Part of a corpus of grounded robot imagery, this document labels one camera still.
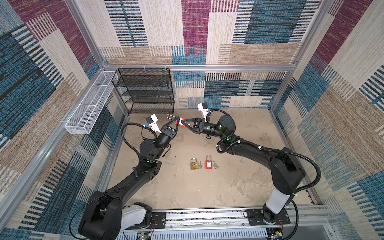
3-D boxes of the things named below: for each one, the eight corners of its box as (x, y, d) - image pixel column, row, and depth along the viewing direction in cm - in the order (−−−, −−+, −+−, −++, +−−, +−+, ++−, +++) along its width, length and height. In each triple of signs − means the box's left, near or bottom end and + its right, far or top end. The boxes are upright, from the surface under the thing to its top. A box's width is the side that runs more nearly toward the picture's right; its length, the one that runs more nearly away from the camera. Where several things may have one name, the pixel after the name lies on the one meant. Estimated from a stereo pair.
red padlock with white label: (205, 169, 92) (206, 167, 90) (205, 156, 98) (205, 154, 96) (212, 169, 92) (212, 167, 90) (211, 156, 98) (211, 154, 96)
